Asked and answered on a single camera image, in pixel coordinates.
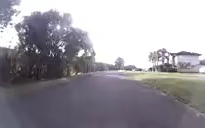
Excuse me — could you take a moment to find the small distant tree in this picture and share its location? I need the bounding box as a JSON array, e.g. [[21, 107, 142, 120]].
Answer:
[[114, 56, 126, 71]]

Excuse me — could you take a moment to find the dark grey asphalt road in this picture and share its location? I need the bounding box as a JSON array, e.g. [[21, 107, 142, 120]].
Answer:
[[0, 70, 205, 128]]

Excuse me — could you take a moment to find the cluster of palm trees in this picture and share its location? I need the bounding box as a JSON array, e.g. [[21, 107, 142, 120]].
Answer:
[[147, 47, 173, 73]]

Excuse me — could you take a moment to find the white house with dark roof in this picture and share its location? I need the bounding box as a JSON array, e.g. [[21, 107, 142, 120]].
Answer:
[[171, 50, 203, 74]]

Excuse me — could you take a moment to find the green grass lawn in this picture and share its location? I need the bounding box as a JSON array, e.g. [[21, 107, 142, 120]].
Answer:
[[124, 71, 205, 118]]

